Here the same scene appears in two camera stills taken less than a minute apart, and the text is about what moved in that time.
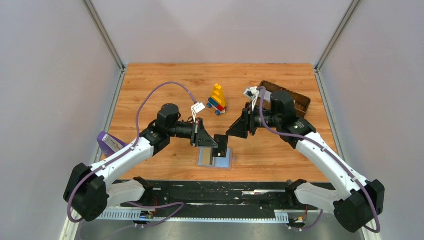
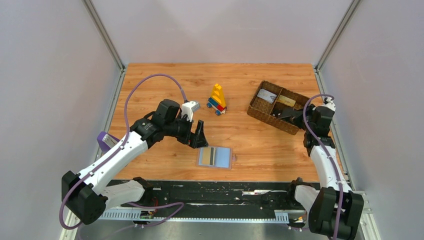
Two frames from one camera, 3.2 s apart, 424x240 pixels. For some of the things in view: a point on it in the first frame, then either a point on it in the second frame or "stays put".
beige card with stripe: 207,156 stays put
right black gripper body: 249,120 → 298,118
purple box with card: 109,144 stays put
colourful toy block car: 217,102 stays put
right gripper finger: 240,128 → 287,112
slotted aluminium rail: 280,216 stays put
